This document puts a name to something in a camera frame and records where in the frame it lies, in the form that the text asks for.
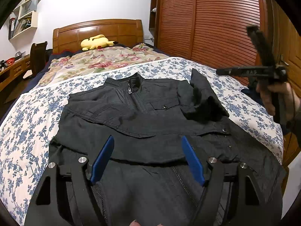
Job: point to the blue floral white bedspread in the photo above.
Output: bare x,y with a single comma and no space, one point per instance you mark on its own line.
33,121

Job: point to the long wooden desk cabinet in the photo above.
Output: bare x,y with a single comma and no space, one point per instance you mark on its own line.
12,72

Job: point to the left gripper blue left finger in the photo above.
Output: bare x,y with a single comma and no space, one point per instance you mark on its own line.
100,163

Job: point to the white wall bookshelf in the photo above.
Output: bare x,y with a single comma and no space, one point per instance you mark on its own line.
25,18

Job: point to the yellow plush toy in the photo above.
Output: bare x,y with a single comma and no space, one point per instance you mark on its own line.
96,42

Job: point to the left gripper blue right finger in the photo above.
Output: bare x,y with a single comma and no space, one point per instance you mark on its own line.
193,161

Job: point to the wooden louvered wardrobe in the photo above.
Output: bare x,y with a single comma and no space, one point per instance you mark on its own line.
213,32

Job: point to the black jacket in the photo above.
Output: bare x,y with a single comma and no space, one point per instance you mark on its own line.
147,177

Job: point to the dark wooden chair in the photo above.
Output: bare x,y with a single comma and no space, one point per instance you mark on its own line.
37,59

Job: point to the person's right hand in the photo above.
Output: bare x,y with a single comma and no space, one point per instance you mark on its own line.
291,100

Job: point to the person's left hand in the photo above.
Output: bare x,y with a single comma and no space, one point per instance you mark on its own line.
135,222

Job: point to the red floral beige quilt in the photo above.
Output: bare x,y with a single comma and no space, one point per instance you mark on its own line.
97,61

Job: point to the wooden headboard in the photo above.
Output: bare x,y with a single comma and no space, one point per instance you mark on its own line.
128,32

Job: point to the red basket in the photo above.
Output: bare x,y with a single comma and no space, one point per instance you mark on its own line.
10,61

